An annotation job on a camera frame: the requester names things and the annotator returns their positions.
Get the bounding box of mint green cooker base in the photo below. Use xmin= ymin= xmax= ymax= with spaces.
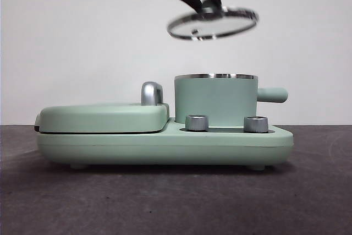
xmin=37 ymin=118 xmax=294 ymax=171

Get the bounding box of chrome knob with text face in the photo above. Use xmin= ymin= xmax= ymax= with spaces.
xmin=185 ymin=114 xmax=210 ymax=132

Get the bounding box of mint green griddle cover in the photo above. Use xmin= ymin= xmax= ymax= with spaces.
xmin=35 ymin=102 xmax=171 ymax=135

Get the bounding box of mint green steamer pot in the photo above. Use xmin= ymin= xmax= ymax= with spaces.
xmin=174 ymin=73 xmax=289 ymax=124

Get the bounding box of chrome knob with swirl face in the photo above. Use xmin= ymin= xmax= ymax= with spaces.
xmin=243 ymin=116 xmax=268 ymax=133

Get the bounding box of chrome griddle cover handle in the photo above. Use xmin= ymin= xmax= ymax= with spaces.
xmin=141 ymin=81 xmax=166 ymax=106

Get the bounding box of glass lid with mint knob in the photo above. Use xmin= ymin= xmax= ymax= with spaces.
xmin=166 ymin=0 xmax=260 ymax=42

